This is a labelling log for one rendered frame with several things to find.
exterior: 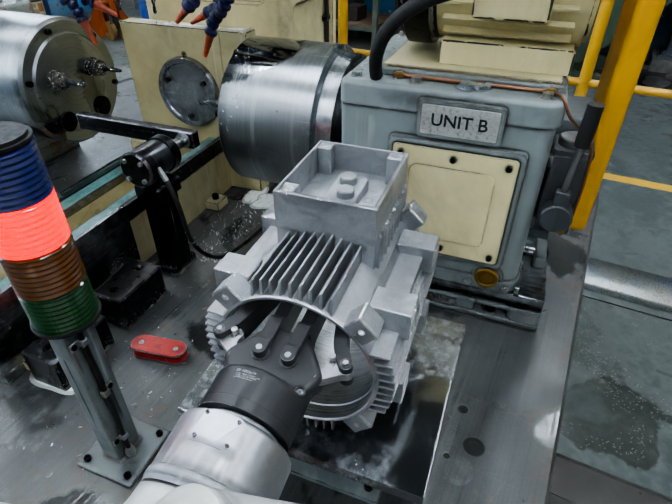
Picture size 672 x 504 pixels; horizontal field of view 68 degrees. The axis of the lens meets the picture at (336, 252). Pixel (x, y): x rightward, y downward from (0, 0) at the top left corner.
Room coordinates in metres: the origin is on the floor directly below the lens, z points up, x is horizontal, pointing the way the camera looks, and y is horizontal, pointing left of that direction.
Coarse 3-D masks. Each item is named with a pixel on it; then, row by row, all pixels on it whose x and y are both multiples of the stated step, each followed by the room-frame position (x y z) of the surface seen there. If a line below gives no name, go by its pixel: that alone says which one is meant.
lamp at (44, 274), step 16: (48, 256) 0.33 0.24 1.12; (64, 256) 0.34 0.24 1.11; (80, 256) 0.37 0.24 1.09; (16, 272) 0.32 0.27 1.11; (32, 272) 0.32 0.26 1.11; (48, 272) 0.33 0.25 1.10; (64, 272) 0.34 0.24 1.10; (80, 272) 0.35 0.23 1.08; (16, 288) 0.33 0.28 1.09; (32, 288) 0.32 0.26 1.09; (48, 288) 0.33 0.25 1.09; (64, 288) 0.33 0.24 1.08
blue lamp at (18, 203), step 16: (32, 144) 0.36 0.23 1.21; (0, 160) 0.33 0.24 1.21; (16, 160) 0.34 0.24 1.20; (32, 160) 0.35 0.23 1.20; (0, 176) 0.33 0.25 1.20; (16, 176) 0.33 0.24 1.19; (32, 176) 0.34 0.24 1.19; (48, 176) 0.36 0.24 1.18; (0, 192) 0.33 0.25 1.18; (16, 192) 0.33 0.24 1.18; (32, 192) 0.34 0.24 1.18; (48, 192) 0.35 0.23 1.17; (0, 208) 0.32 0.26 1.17; (16, 208) 0.33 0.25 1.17
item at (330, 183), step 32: (320, 160) 0.49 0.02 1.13; (352, 160) 0.49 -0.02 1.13; (384, 160) 0.48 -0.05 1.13; (288, 192) 0.39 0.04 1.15; (320, 192) 0.45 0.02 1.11; (352, 192) 0.41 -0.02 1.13; (384, 192) 0.39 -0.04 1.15; (288, 224) 0.39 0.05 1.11; (320, 224) 0.38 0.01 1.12; (352, 224) 0.37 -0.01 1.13; (384, 224) 0.39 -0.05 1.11
